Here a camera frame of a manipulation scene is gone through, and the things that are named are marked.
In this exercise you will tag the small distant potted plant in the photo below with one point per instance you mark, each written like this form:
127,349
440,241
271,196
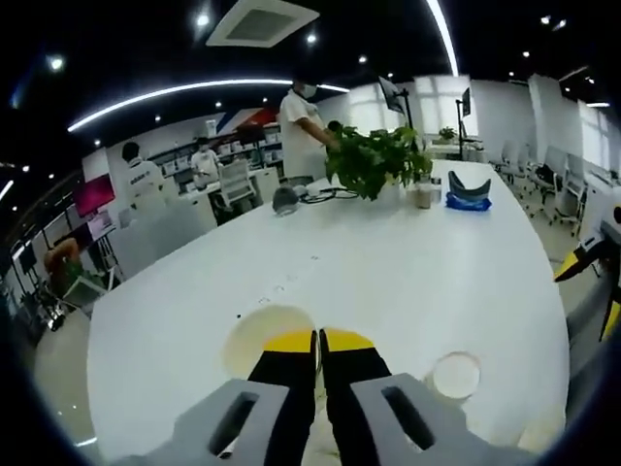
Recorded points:
447,133

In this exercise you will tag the ceiling air vent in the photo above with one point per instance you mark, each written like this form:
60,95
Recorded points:
262,22

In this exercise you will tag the row of white office chairs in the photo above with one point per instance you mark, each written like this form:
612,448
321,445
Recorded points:
553,179

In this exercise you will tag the grey round device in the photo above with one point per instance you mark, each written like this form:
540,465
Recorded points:
285,200

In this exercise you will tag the grey curved holder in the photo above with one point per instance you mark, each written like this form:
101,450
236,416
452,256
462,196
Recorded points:
468,188

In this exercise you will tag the black monitor on stand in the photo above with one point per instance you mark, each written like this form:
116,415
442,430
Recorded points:
390,92

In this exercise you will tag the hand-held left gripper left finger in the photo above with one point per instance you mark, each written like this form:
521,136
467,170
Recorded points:
276,388

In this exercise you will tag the long curved ceiling light strip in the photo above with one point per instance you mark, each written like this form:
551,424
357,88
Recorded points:
446,39

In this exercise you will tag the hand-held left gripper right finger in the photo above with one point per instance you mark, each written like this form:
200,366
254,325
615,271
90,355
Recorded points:
359,388

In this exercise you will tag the pink wall screen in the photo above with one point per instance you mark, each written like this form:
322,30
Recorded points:
94,195

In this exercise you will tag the small monitor on pole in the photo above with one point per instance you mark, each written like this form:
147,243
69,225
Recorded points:
466,104

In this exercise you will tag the glass jar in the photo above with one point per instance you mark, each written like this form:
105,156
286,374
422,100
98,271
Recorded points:
424,196

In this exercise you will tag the green potted plant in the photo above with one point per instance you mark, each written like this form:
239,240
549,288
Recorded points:
373,160

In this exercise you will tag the white office chair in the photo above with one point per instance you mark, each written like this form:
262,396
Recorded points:
236,184
89,287

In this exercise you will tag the short ceiling light strip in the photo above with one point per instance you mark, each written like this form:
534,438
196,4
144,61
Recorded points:
334,88

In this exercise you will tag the green print paper cup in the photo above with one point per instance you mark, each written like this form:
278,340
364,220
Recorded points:
456,375
254,330

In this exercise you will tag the blue packet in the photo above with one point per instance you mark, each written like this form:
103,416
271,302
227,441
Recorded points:
468,204

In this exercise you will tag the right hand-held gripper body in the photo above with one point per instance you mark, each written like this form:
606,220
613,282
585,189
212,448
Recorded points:
606,233

